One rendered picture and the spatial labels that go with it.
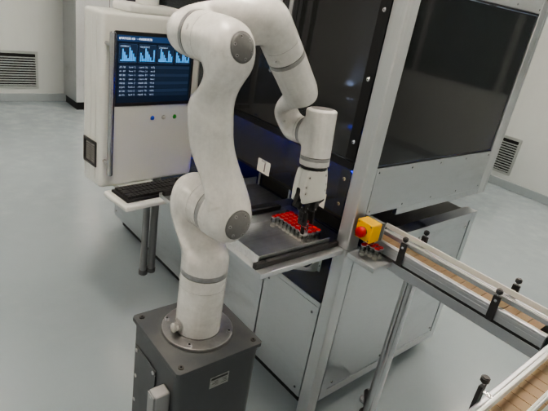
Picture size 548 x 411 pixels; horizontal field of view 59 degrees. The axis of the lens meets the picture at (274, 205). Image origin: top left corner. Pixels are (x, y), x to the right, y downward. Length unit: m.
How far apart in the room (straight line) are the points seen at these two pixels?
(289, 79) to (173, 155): 1.36
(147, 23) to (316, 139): 1.13
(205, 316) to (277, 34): 0.70
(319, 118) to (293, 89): 0.15
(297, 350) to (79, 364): 1.03
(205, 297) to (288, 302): 0.97
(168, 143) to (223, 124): 1.38
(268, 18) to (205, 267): 0.58
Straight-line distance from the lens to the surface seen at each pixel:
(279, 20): 1.09
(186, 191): 1.16
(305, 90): 1.19
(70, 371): 2.52
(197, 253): 1.19
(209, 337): 1.32
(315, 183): 1.34
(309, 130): 1.30
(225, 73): 0.95
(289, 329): 2.21
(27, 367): 2.57
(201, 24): 0.99
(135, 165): 2.34
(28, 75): 6.87
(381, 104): 1.67
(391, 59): 1.65
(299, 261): 1.70
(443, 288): 1.76
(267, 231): 1.86
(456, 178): 2.30
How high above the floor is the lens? 1.71
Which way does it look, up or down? 23 degrees down
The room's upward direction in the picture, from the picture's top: 10 degrees clockwise
